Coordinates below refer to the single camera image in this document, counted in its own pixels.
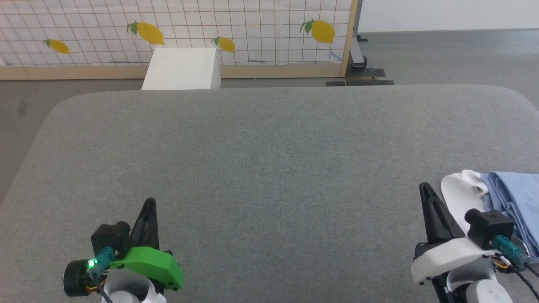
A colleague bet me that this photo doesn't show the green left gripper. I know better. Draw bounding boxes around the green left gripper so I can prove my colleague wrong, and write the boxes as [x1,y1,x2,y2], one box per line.
[107,198,184,291]

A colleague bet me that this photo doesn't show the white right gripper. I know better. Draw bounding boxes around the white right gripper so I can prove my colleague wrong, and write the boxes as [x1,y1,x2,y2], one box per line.
[411,182,497,283]

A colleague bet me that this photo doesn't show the light blue polo shirt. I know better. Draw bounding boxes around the light blue polo shirt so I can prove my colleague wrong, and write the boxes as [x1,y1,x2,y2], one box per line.
[441,170,539,263]

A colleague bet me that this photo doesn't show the black floor base plates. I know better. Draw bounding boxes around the black floor base plates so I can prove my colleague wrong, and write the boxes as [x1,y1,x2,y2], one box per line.
[326,67,395,87]

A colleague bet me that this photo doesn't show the white box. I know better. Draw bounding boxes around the white box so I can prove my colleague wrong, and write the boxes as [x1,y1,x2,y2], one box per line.
[141,48,221,90]

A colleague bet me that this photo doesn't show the grey metal stand leg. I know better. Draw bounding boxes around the grey metal stand leg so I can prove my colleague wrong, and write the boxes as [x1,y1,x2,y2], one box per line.
[347,0,368,70]

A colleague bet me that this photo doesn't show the lemon print grid partition panel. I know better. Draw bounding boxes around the lemon print grid partition panel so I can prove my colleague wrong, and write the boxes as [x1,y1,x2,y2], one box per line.
[0,0,358,80]

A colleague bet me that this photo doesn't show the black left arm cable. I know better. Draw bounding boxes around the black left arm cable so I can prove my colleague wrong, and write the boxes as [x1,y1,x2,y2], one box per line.
[86,247,116,303]

